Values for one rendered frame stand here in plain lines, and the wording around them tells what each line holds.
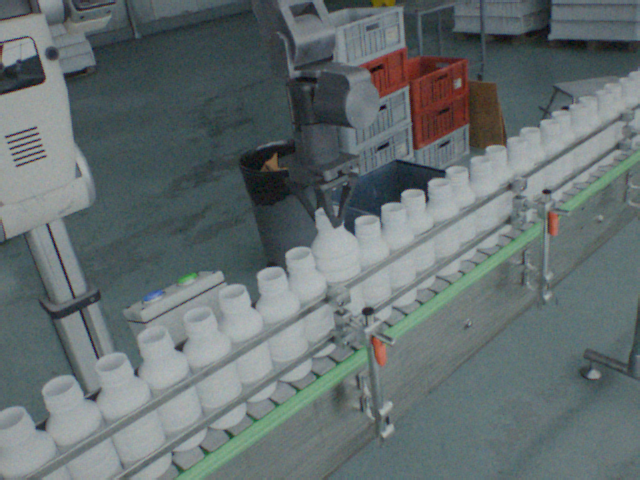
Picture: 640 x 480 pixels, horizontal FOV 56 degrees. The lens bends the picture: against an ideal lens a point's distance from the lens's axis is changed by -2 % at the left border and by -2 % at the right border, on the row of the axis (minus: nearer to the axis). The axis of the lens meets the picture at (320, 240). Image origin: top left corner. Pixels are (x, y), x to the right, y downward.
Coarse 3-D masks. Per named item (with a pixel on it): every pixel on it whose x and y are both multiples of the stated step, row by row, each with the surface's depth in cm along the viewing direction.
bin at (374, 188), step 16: (400, 160) 173; (368, 176) 168; (384, 176) 173; (400, 176) 175; (416, 176) 170; (432, 176) 166; (336, 192) 161; (368, 192) 170; (384, 192) 174; (400, 192) 178; (352, 208) 148; (368, 208) 172; (352, 224) 150
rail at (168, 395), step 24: (576, 144) 123; (504, 192) 109; (552, 192) 122; (456, 216) 101; (480, 240) 108; (384, 264) 91; (408, 288) 97; (312, 312) 83; (264, 336) 78; (192, 384) 73; (264, 384) 81; (144, 408) 69; (192, 432) 75; (72, 456) 64
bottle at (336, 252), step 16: (320, 208) 88; (336, 208) 87; (320, 224) 86; (320, 240) 87; (336, 240) 86; (352, 240) 87; (320, 256) 87; (336, 256) 86; (352, 256) 87; (336, 272) 87; (352, 272) 88; (352, 288) 89; (352, 304) 90
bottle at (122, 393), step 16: (96, 368) 68; (112, 368) 70; (128, 368) 68; (112, 384) 67; (128, 384) 68; (144, 384) 71; (112, 400) 68; (128, 400) 68; (144, 400) 69; (112, 416) 68; (144, 416) 70; (128, 432) 69; (144, 432) 70; (160, 432) 73; (128, 448) 70; (144, 448) 71; (128, 464) 72; (160, 464) 73
